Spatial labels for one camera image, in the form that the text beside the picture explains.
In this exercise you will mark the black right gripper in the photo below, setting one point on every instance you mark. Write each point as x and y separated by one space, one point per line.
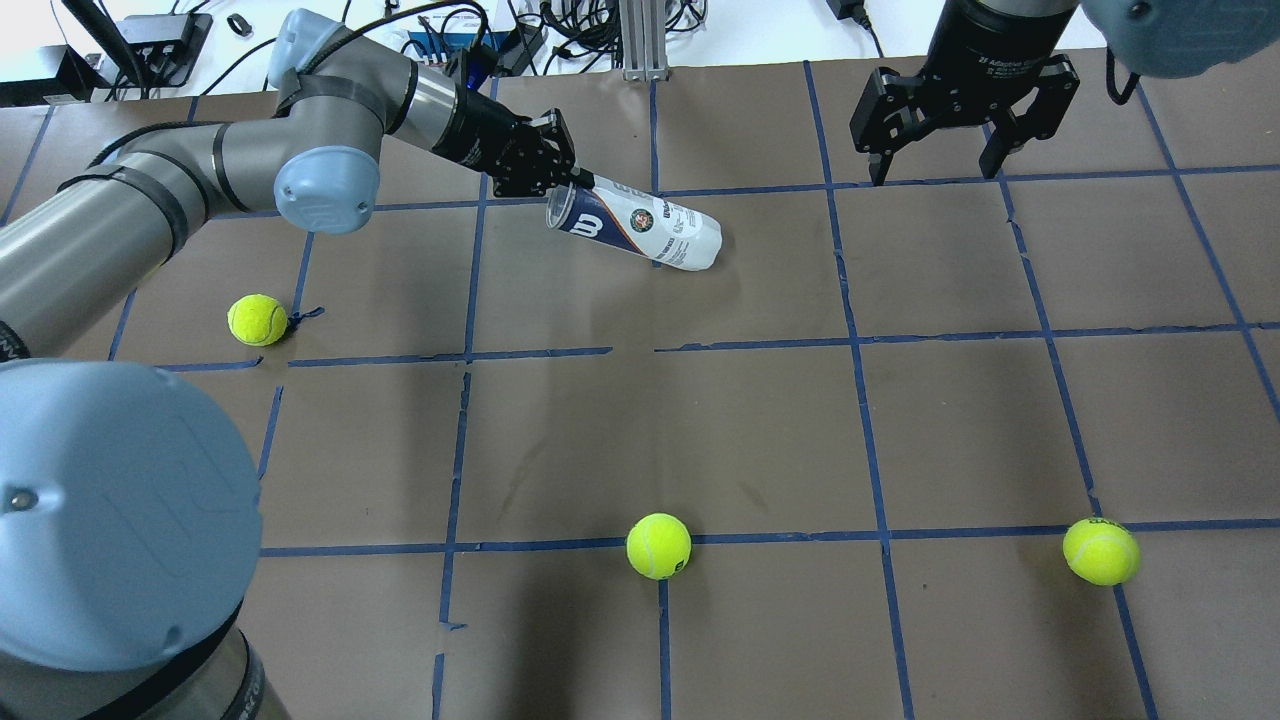
988 45

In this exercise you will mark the aluminium frame post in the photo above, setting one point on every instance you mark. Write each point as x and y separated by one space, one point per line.
643 35

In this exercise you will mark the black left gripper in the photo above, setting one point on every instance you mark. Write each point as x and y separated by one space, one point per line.
481 134

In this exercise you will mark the clear Wilson tennis ball can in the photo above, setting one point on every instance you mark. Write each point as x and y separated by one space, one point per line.
635 221

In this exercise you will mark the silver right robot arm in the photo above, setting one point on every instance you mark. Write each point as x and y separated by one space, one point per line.
1176 39

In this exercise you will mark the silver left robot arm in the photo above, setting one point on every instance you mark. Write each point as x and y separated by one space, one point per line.
131 523

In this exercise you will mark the brown paper table cover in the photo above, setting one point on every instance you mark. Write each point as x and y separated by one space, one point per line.
877 415

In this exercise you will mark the black power adapter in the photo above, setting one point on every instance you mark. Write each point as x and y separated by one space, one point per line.
854 10

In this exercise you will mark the yellow tennis ball with print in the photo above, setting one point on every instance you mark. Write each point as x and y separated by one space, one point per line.
658 546

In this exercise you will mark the yellow tennis ball front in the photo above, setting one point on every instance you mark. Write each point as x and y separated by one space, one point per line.
1101 551

